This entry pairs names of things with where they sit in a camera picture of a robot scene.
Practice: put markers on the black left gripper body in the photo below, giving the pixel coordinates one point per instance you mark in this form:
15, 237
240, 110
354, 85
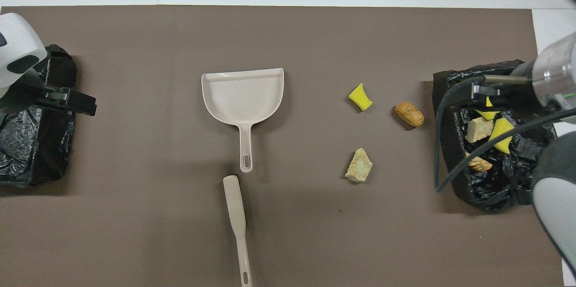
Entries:
76, 103

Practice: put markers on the brown paper table mat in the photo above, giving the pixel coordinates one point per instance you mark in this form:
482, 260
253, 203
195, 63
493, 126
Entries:
315, 233

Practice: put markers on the yellow sponge piece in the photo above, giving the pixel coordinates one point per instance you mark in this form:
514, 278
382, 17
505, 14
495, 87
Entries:
488, 114
360, 97
500, 127

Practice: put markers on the brown bread roll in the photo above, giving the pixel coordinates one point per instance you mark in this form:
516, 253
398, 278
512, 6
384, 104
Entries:
409, 114

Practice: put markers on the pale crusty bread chunk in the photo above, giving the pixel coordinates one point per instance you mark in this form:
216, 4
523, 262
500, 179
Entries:
359, 166

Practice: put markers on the black bag lined bin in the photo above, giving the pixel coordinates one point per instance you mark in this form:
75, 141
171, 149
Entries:
508, 188
49, 156

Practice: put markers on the small golden croissant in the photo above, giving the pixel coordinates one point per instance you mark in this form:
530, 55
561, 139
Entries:
481, 166
478, 130

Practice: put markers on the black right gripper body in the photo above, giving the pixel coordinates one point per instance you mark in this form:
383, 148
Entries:
517, 99

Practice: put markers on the beige plastic dustpan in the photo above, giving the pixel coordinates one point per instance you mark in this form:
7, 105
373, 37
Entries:
243, 98

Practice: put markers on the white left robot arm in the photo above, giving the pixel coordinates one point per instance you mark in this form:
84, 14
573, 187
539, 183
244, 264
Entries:
18, 39

